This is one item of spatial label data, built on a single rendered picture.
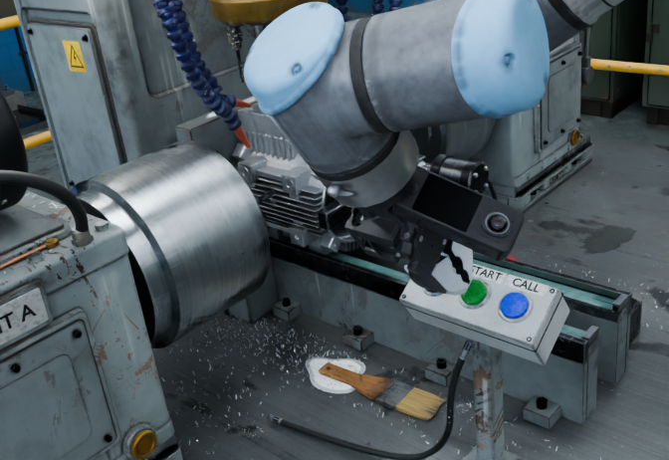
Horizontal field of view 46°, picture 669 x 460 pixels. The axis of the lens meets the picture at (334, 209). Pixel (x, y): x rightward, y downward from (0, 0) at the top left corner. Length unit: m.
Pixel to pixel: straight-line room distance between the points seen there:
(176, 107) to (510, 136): 0.64
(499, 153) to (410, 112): 1.04
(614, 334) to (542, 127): 0.61
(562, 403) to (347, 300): 0.37
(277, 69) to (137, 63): 0.76
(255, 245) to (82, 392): 0.30
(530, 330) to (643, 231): 0.79
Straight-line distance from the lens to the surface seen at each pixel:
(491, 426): 0.99
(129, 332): 0.98
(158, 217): 1.01
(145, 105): 1.35
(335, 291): 1.28
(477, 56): 0.54
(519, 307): 0.84
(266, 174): 1.26
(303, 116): 0.60
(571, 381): 1.09
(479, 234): 0.71
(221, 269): 1.05
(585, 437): 1.10
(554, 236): 1.57
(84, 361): 0.94
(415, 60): 0.56
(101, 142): 1.43
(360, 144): 0.63
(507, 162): 1.61
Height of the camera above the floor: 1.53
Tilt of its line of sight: 25 degrees down
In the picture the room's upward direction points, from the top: 7 degrees counter-clockwise
